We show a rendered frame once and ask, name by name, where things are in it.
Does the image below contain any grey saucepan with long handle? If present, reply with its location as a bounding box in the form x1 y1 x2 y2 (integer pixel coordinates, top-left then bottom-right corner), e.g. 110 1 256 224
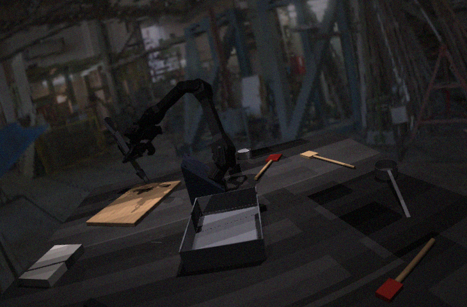
374 159 411 218

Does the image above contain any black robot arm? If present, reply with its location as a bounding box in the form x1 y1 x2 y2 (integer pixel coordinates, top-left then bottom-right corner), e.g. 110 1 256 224
124 78 236 185

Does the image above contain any light brown wooden board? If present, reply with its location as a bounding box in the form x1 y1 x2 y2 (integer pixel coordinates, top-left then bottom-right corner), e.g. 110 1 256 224
86 180 182 227

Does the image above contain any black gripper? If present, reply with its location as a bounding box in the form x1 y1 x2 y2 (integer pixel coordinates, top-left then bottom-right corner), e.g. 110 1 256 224
118 132 155 163

